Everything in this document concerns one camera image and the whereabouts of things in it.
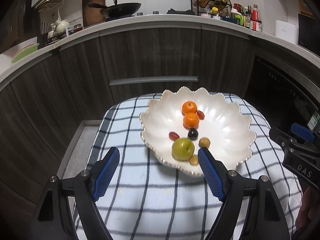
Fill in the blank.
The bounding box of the tan longan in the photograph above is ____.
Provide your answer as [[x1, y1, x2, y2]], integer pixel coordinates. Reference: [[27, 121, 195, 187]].
[[189, 155, 199, 166], [199, 137, 210, 148]]

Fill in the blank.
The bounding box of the red cherry tomato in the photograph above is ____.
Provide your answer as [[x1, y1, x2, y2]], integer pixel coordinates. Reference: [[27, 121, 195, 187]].
[[197, 110, 204, 120], [169, 132, 180, 141]]

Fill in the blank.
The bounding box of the green apple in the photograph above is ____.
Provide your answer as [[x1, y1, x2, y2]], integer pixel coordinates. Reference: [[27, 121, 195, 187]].
[[171, 138, 195, 161]]

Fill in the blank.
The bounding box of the dark blue plum with stem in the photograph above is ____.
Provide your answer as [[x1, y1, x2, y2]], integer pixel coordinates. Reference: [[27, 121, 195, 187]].
[[188, 128, 199, 140]]

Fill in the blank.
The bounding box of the larger orange mandarin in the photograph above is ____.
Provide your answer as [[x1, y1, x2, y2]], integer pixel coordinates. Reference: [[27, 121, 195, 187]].
[[183, 112, 200, 129]]

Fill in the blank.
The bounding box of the smaller orange mandarin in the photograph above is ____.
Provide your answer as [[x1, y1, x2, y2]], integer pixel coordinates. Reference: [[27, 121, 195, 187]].
[[182, 101, 197, 115]]

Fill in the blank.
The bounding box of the person's hand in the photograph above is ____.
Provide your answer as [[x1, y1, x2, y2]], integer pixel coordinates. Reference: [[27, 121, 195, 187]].
[[295, 187, 319, 229]]

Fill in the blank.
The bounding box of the built-in black dishwasher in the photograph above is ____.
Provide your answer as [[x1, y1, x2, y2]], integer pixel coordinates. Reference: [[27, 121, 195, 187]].
[[245, 56, 319, 132]]

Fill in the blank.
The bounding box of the white blue checked cloth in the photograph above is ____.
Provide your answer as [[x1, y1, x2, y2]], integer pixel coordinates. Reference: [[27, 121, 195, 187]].
[[87, 94, 302, 239]]

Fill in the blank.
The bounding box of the white rice cooker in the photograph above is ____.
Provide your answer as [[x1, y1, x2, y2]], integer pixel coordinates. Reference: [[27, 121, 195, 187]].
[[275, 20, 298, 44]]

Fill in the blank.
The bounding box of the black microwave oven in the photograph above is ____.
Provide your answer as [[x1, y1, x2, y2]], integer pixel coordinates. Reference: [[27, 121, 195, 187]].
[[298, 14, 320, 56]]

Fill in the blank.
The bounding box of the white scalloped ceramic bowl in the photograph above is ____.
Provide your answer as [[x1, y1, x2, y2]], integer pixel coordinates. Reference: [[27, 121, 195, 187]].
[[139, 87, 257, 177]]

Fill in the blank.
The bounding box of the green dish basin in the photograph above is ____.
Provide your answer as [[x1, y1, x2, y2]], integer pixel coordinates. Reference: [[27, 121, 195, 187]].
[[10, 43, 40, 64]]

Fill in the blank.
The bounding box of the white teapot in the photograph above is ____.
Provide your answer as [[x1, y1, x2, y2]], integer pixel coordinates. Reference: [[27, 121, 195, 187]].
[[56, 20, 69, 34]]

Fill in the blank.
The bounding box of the wooden cutting board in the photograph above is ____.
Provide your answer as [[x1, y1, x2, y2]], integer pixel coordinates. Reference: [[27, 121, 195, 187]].
[[82, 0, 105, 28]]

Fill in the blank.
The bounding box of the black wok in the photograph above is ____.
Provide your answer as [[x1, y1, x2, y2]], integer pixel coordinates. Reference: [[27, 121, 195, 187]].
[[88, 0, 141, 18]]

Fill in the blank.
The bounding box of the wooden glass wall cabinet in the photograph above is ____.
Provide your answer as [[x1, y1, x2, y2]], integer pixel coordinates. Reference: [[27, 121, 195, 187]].
[[298, 0, 312, 15]]

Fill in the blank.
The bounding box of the grey drawer handle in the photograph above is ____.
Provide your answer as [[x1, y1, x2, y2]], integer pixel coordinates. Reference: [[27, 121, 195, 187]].
[[110, 76, 198, 86]]

